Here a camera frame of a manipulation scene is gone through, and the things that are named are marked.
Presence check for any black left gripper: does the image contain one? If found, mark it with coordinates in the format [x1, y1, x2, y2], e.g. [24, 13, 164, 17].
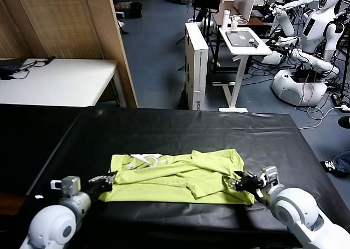
[86, 171, 119, 201]

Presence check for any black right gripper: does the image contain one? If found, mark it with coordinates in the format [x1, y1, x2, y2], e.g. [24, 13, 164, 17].
[222, 170, 269, 198]

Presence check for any yellow-green t-shirt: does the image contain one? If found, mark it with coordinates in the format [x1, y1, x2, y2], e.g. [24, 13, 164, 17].
[98, 149, 255, 205]

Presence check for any white rounded robot base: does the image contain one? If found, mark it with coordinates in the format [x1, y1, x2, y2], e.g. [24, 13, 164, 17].
[270, 69, 328, 107]

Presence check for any white jointed robot arm segment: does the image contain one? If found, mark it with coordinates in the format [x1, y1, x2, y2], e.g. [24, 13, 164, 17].
[289, 48, 340, 79]

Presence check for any black plastic table cover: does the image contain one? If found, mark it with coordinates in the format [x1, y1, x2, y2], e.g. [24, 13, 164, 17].
[0, 106, 350, 249]

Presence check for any white rectangular table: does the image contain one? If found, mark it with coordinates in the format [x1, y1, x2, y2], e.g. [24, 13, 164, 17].
[0, 58, 127, 108]

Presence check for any blue jeans leg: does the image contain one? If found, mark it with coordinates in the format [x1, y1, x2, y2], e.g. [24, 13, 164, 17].
[334, 150, 350, 175]

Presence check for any tall white cardboard box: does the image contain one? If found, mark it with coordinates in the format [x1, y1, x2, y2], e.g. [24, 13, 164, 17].
[184, 22, 210, 112]

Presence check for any white robot shell piece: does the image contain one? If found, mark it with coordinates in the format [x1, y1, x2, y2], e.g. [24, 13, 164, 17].
[261, 51, 285, 66]

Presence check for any white height-adjustable side desk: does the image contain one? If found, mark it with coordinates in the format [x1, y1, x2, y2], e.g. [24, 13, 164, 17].
[212, 27, 273, 113]

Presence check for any grey closed laptop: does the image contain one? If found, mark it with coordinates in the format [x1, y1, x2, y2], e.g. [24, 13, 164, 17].
[225, 31, 259, 47]

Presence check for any black pouch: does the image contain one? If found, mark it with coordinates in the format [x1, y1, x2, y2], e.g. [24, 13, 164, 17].
[0, 65, 21, 74]

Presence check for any black tripod pole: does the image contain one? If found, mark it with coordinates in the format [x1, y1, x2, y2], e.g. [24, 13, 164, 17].
[339, 27, 350, 101]

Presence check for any small white desk gadget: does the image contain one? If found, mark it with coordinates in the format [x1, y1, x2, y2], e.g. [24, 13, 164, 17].
[231, 16, 246, 31]

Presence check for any brown wooden desk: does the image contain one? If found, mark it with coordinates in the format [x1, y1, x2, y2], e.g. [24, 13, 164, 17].
[212, 9, 274, 28]

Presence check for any white thermos bottle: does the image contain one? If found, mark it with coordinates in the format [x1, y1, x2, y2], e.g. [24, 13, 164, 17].
[221, 10, 231, 31]

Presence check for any white headless humanoid robot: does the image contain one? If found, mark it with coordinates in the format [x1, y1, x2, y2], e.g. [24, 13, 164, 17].
[273, 0, 314, 39]

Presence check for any wooden partition panel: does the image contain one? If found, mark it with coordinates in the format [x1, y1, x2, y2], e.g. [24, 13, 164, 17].
[0, 0, 139, 109]

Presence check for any white humanoid robot with head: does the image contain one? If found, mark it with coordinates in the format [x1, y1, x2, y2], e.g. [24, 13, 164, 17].
[300, 0, 346, 62]

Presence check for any black bin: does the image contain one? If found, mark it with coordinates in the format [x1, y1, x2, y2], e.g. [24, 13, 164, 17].
[130, 2, 143, 19]

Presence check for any white curved panel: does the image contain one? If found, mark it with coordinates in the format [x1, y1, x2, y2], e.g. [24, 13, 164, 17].
[234, 0, 265, 22]

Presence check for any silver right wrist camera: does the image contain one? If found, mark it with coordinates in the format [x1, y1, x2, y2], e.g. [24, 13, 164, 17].
[259, 166, 280, 189]

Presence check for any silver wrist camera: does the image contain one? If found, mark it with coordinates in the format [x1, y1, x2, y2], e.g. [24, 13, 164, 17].
[259, 166, 280, 189]
[50, 175, 81, 198]

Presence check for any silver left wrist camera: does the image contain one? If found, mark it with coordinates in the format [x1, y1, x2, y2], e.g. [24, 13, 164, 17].
[50, 175, 81, 198]

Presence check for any white floor cable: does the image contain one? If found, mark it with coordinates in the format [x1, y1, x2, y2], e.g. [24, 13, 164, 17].
[297, 105, 350, 131]

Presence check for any black cable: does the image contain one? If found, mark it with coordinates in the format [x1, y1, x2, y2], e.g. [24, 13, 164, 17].
[0, 59, 48, 80]

